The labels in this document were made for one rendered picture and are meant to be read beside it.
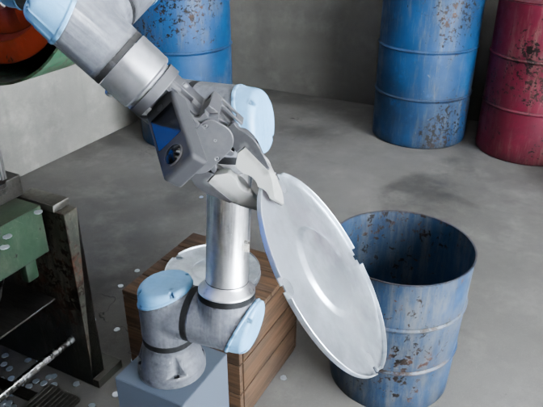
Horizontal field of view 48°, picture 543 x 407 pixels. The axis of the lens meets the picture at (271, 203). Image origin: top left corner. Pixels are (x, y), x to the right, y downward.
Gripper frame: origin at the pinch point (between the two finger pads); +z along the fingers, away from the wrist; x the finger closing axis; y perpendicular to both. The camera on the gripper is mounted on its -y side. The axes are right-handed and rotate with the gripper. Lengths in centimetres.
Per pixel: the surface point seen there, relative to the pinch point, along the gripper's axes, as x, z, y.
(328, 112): 49, 101, 340
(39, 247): 83, -8, 74
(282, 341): 65, 69, 85
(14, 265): 86, -10, 66
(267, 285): 51, 49, 82
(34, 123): 151, -37, 246
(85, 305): 93, 14, 77
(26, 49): 49, -44, 93
